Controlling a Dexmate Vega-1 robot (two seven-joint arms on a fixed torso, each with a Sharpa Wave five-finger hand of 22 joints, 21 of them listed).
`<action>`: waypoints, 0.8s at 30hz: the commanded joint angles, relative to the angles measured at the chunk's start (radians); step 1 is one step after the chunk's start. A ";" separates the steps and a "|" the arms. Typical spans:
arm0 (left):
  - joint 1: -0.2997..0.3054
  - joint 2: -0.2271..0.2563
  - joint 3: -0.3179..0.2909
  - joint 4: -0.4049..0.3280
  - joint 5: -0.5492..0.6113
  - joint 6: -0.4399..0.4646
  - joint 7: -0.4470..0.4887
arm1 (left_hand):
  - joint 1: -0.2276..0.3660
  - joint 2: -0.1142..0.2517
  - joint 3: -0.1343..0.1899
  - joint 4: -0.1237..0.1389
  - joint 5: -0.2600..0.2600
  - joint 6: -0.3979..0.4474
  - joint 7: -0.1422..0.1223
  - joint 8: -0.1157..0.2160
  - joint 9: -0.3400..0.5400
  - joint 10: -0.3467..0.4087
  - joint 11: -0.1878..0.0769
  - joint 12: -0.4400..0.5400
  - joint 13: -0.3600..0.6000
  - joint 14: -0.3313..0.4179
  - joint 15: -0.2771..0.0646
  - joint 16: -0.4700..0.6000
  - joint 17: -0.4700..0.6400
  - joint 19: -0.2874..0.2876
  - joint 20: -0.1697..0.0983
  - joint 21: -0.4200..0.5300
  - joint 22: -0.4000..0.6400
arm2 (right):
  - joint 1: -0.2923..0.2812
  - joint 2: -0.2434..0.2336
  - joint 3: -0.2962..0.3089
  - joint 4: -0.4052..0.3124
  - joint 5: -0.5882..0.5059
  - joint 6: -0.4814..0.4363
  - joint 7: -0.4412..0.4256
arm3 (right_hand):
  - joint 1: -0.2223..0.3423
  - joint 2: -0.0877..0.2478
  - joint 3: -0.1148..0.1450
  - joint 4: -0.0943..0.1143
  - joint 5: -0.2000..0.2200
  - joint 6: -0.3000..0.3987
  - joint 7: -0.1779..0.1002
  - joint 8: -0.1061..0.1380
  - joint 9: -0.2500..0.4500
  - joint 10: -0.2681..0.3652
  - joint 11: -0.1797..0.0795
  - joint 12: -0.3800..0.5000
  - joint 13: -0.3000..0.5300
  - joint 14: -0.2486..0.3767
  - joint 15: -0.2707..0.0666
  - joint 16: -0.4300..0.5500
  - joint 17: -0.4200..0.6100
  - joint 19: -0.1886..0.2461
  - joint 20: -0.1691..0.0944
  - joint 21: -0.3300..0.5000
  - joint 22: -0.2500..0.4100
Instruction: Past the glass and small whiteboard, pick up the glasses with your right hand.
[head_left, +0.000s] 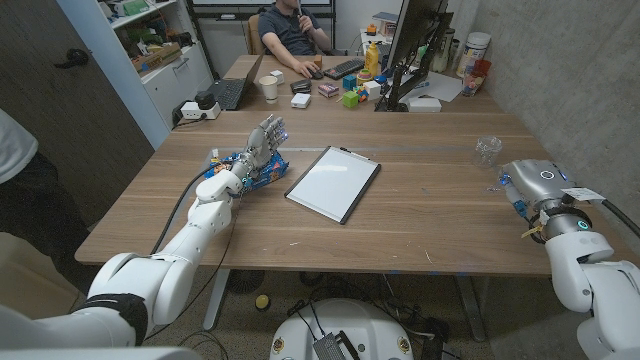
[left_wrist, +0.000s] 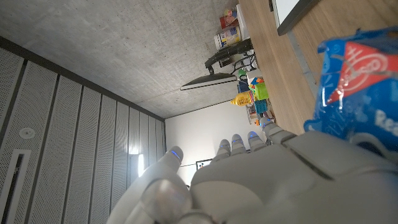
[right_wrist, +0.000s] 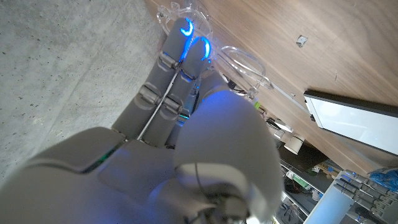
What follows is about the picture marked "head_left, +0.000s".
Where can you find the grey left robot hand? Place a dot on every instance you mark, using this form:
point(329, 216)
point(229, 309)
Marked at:
point(262, 145)

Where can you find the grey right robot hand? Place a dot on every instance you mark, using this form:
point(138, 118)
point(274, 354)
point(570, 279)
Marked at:
point(542, 182)

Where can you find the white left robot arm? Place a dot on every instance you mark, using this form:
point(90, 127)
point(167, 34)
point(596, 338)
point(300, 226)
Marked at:
point(200, 230)

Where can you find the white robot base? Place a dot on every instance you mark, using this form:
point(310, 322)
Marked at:
point(345, 320)

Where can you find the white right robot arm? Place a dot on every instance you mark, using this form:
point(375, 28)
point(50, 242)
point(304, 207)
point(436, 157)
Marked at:
point(590, 270)

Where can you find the black whiteboard marker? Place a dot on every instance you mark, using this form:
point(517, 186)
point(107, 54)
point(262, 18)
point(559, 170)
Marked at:
point(354, 152)

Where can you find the blue snack bag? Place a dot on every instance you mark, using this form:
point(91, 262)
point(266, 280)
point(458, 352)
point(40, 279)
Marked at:
point(275, 170)

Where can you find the white paper tag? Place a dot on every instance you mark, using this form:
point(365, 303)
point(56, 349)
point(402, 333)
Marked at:
point(582, 194)

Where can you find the white paper cup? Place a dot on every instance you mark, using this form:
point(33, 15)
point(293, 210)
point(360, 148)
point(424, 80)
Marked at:
point(269, 89)

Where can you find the small white adapter box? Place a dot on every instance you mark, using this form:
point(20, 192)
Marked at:
point(300, 101)

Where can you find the open dark laptop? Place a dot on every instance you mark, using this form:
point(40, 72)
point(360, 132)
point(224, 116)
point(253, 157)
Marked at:
point(229, 92)

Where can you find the small white block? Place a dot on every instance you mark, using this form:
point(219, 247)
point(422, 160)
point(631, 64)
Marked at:
point(277, 76)

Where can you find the black wallet case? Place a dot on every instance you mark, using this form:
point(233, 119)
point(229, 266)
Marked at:
point(301, 86)

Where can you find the black charger plug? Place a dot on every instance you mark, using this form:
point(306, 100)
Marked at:
point(205, 99)

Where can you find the white power strip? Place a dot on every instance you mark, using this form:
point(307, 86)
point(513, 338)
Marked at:
point(192, 111)

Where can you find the pink patterned small box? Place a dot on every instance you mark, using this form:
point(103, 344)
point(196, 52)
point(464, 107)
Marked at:
point(328, 90)

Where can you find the black computer mouse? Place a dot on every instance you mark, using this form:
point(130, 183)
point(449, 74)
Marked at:
point(318, 75)

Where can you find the green cube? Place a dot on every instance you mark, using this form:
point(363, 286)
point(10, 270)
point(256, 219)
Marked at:
point(350, 99)

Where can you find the brown wooden block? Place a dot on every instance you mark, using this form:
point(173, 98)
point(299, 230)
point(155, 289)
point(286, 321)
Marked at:
point(318, 60)

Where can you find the white shelf cabinet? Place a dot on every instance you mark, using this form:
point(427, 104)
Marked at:
point(175, 85)

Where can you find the blue cube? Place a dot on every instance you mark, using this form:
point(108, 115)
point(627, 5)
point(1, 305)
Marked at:
point(349, 82)

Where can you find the brown chair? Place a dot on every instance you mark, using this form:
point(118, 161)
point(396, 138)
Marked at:
point(254, 35)

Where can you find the multicolour puzzle cube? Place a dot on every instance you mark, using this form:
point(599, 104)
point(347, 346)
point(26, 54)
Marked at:
point(361, 93)

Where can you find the black keyboard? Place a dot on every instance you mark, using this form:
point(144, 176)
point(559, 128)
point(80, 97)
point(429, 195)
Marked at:
point(345, 68)

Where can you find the seated person in dark shirt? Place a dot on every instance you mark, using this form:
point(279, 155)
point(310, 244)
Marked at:
point(287, 32)

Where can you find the white cube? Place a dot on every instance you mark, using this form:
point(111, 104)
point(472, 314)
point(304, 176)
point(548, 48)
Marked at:
point(372, 90)

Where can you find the red orange packet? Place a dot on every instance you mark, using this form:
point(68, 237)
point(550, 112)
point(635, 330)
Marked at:
point(475, 77)

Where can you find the brown cardboard box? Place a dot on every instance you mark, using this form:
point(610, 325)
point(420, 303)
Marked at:
point(156, 59)

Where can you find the black floor fan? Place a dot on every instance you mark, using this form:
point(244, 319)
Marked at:
point(245, 281)

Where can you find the yellow mustard bottle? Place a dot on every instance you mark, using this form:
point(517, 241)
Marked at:
point(371, 61)

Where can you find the white paper sheet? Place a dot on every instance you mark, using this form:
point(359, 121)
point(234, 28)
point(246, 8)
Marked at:
point(442, 86)

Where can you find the flat white box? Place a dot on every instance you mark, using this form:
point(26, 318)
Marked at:
point(424, 105)

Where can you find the white table leg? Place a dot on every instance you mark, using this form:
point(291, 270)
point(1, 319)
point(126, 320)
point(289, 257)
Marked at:
point(216, 300)
point(471, 310)

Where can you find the white labelled canister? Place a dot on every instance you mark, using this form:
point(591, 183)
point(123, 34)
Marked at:
point(472, 52)

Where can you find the yellow ball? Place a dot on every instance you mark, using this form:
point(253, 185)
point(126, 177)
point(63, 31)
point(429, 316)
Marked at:
point(262, 301)

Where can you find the small orange toy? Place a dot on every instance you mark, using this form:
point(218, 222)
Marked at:
point(371, 29)

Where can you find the tall clear bottle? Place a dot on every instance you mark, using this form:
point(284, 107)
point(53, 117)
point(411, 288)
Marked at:
point(444, 50)

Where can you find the black computer monitor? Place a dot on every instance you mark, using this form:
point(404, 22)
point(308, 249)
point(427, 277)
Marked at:
point(414, 27)

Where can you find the dark wooden door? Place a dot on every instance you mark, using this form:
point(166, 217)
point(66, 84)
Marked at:
point(60, 130)

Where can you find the standing person in black trousers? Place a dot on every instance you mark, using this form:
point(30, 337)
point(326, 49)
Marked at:
point(30, 210)

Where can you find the small whiteboard with black frame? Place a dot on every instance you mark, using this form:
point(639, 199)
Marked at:
point(332, 184)

